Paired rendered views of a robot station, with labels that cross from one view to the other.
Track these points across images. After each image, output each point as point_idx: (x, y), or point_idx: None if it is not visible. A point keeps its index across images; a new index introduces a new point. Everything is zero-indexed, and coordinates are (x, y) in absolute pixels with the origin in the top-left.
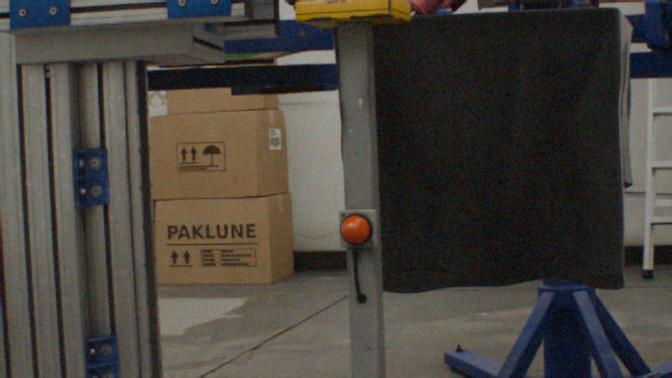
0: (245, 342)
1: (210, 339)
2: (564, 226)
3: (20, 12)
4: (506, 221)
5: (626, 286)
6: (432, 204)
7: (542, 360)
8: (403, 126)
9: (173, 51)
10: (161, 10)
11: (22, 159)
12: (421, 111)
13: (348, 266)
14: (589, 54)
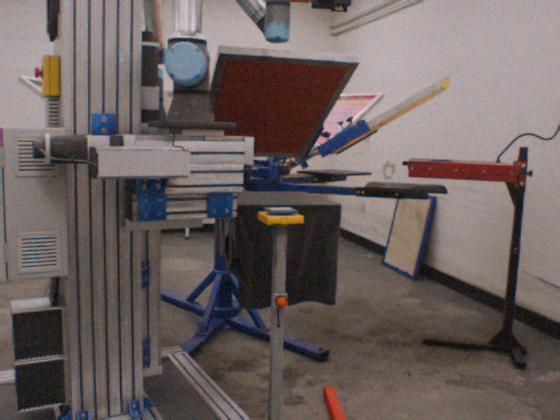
0: (40, 282)
1: (21, 281)
2: (315, 282)
3: (145, 214)
4: (295, 281)
5: (181, 244)
6: (268, 276)
7: (183, 288)
8: (260, 247)
9: (195, 226)
10: (204, 214)
11: (118, 270)
12: (268, 241)
13: (274, 314)
14: (330, 221)
